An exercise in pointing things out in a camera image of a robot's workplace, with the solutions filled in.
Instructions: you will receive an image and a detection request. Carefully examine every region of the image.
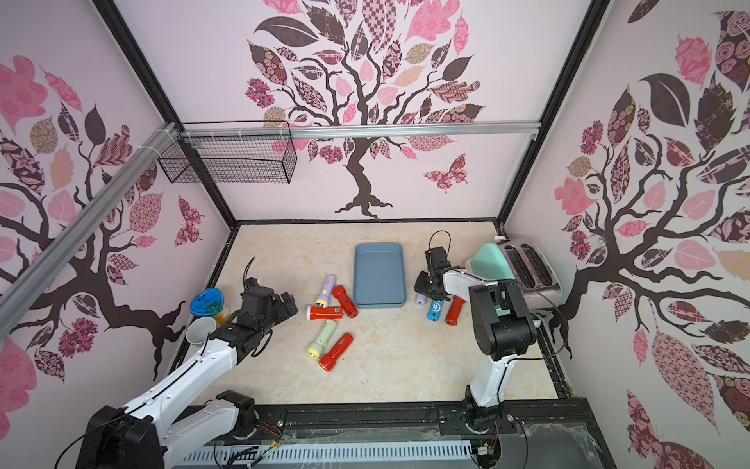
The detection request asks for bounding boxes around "blue flashlight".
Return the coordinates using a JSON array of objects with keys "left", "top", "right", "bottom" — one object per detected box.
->
[{"left": 427, "top": 300, "right": 443, "bottom": 322}]

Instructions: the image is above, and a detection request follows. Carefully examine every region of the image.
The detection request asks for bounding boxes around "purple flashlight yellow rim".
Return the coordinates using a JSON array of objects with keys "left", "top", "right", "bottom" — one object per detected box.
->
[{"left": 314, "top": 275, "right": 336, "bottom": 308}]

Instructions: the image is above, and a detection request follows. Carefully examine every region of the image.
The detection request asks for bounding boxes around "pale green flashlight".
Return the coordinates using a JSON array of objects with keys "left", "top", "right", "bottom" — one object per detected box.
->
[{"left": 307, "top": 320, "right": 338, "bottom": 361}]

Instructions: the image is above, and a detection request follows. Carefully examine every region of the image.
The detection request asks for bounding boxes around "red flashlight front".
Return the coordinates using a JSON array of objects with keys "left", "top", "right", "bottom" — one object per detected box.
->
[{"left": 318, "top": 332, "right": 354, "bottom": 372}]

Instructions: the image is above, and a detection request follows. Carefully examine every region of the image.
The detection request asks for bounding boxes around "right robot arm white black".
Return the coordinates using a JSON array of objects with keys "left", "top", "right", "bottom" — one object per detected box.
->
[{"left": 414, "top": 243, "right": 537, "bottom": 432}]

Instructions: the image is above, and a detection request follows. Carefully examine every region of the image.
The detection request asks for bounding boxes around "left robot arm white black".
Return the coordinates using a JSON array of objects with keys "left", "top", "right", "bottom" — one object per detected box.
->
[{"left": 73, "top": 279, "right": 299, "bottom": 468}]

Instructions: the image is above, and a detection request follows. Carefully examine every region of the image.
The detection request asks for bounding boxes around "grey-blue storage tray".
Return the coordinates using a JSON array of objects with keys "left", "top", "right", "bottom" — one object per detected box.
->
[{"left": 353, "top": 243, "right": 407, "bottom": 309}]

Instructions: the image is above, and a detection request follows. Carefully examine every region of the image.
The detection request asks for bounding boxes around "red flashlight white head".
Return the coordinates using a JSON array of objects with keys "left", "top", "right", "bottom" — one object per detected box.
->
[{"left": 306, "top": 306, "right": 344, "bottom": 320}]

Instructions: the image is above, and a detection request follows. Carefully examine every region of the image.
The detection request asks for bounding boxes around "blue floral mug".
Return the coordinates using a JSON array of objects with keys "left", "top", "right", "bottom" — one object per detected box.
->
[{"left": 186, "top": 317, "right": 217, "bottom": 347}]

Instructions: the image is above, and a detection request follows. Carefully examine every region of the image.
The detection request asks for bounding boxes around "mint green toaster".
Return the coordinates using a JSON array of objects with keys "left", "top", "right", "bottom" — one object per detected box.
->
[{"left": 466, "top": 238, "right": 564, "bottom": 322}]

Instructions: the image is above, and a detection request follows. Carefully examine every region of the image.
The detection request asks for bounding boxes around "black wire basket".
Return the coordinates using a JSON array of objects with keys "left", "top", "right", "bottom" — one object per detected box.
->
[{"left": 158, "top": 120, "right": 297, "bottom": 185}]

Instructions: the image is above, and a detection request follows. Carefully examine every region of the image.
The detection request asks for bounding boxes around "white slotted cable duct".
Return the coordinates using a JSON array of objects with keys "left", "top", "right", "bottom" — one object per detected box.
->
[{"left": 177, "top": 441, "right": 475, "bottom": 468}]

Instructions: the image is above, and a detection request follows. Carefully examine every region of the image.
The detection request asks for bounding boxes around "aluminium rail back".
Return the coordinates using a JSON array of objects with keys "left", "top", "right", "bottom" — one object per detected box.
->
[{"left": 181, "top": 120, "right": 541, "bottom": 140}]

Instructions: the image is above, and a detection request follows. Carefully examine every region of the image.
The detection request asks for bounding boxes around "aluminium rail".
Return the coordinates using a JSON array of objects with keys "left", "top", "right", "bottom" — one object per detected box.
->
[
  {"left": 1, "top": 122, "right": 179, "bottom": 338},
  {"left": 181, "top": 120, "right": 541, "bottom": 140}
]

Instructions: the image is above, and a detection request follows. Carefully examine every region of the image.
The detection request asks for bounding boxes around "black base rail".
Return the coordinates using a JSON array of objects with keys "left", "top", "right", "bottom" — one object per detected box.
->
[{"left": 203, "top": 399, "right": 614, "bottom": 468}]

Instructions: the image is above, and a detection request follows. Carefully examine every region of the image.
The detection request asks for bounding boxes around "aluminium rail left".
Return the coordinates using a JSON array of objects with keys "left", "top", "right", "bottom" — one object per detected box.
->
[{"left": 1, "top": 122, "right": 179, "bottom": 338}]

